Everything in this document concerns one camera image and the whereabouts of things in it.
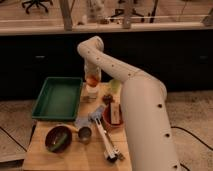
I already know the dark brown pine cone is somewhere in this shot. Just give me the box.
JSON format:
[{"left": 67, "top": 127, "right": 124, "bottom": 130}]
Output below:
[{"left": 102, "top": 94, "right": 114, "bottom": 104}]

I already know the white paper cup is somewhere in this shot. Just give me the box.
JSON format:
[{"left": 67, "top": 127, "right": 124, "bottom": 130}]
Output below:
[{"left": 86, "top": 85, "right": 99, "bottom": 99}]

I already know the green plastic tray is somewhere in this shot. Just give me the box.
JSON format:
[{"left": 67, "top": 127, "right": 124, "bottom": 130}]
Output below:
[{"left": 32, "top": 77, "right": 83, "bottom": 121}]

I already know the light green plastic cup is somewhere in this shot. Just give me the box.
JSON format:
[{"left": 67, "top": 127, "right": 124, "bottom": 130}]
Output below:
[{"left": 109, "top": 79, "right": 120, "bottom": 94}]

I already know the blue grey cloth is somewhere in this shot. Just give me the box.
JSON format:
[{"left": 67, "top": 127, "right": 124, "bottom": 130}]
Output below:
[{"left": 74, "top": 105, "right": 105, "bottom": 129}]

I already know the small orange apple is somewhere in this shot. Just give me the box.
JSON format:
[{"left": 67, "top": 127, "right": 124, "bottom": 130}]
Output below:
[{"left": 86, "top": 76, "right": 99, "bottom": 87}]

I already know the dark brown bowl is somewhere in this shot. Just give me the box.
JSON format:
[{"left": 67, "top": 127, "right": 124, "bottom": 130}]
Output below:
[{"left": 45, "top": 126, "right": 72, "bottom": 153}]

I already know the terracotta bowl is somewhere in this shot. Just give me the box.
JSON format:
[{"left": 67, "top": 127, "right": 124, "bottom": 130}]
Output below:
[{"left": 102, "top": 103, "right": 123, "bottom": 130}]

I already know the black office chair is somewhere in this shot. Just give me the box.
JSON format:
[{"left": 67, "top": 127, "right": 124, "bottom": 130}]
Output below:
[{"left": 21, "top": 0, "right": 53, "bottom": 14}]

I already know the small metal cup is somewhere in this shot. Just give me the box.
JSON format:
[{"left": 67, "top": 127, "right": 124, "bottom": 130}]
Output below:
[{"left": 78, "top": 127, "right": 92, "bottom": 144}]

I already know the wooden block in bowl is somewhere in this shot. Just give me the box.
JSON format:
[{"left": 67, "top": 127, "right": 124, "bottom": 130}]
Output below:
[{"left": 110, "top": 103, "right": 120, "bottom": 125}]

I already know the green cucumber in bowl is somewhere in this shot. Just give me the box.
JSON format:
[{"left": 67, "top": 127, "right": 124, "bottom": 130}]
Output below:
[{"left": 50, "top": 134, "right": 67, "bottom": 151}]

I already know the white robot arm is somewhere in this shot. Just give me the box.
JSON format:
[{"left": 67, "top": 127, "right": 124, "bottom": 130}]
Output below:
[{"left": 77, "top": 36, "right": 181, "bottom": 171}]

